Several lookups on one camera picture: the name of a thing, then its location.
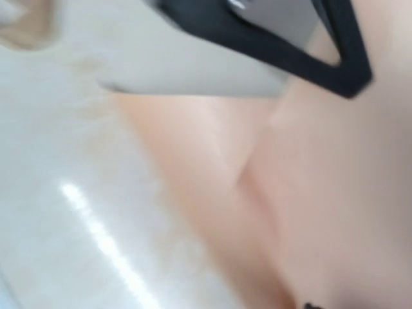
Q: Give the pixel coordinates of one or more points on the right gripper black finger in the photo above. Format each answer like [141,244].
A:
[224,23]

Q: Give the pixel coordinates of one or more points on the beige wrapping paper sheet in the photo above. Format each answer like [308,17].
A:
[305,199]

